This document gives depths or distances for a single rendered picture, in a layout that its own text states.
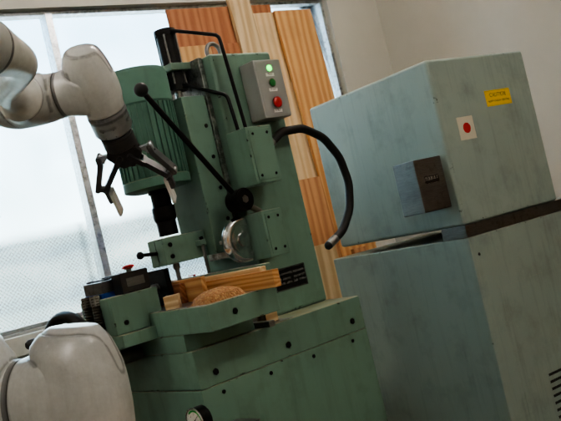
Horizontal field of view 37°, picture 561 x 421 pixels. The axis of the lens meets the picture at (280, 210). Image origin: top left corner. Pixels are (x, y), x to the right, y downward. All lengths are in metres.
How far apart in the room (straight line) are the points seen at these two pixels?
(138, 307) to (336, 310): 0.54
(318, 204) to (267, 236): 1.79
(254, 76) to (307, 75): 1.90
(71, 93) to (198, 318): 0.56
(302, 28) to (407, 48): 0.66
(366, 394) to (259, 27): 2.30
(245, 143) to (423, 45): 2.49
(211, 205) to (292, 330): 0.39
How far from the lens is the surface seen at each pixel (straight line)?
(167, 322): 2.00
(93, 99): 1.87
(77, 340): 1.45
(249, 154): 2.17
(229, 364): 2.01
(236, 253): 2.15
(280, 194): 2.32
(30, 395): 1.47
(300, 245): 2.34
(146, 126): 2.14
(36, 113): 1.88
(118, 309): 2.01
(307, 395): 2.17
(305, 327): 2.17
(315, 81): 4.19
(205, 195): 2.21
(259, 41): 4.09
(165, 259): 2.15
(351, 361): 2.28
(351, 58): 4.56
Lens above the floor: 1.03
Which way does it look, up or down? 1 degrees up
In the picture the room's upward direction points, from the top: 13 degrees counter-clockwise
